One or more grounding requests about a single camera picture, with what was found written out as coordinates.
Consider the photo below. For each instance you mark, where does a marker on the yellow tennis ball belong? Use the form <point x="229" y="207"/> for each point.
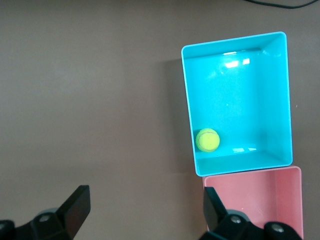
<point x="208" y="140"/>

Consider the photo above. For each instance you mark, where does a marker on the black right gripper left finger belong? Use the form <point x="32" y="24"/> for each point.
<point x="72" y="215"/>

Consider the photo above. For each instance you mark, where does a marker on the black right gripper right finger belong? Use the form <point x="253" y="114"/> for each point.
<point x="217" y="220"/>

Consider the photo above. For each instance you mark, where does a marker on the pink plastic bin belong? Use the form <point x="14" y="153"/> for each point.
<point x="262" y="195"/>

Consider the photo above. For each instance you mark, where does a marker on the blue plastic bin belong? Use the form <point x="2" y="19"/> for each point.
<point x="240" y="105"/>

